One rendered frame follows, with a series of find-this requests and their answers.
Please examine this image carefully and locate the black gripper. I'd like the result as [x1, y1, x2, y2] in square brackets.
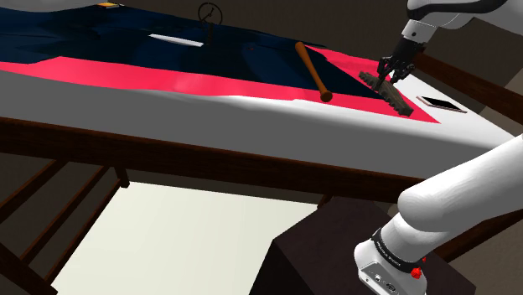
[375, 35, 427, 85]

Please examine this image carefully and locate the dark grey ridged bar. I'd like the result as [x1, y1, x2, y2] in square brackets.
[358, 70, 415, 118]

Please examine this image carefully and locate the black phone with pale rim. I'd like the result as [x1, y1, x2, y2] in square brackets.
[416, 95, 469, 115]

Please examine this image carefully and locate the brown wooden baseball bat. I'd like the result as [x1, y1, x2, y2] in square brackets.
[294, 41, 334, 103]

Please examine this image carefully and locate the dark robot stand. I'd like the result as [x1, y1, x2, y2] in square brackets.
[249, 195, 478, 295]

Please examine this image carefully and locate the flat white bar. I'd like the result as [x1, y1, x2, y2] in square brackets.
[148, 33, 205, 49]

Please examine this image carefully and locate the red and navy blanket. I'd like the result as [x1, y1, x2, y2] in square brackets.
[0, 3, 441, 125]

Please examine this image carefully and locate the black wire round stand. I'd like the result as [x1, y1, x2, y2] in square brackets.
[197, 1, 224, 49]

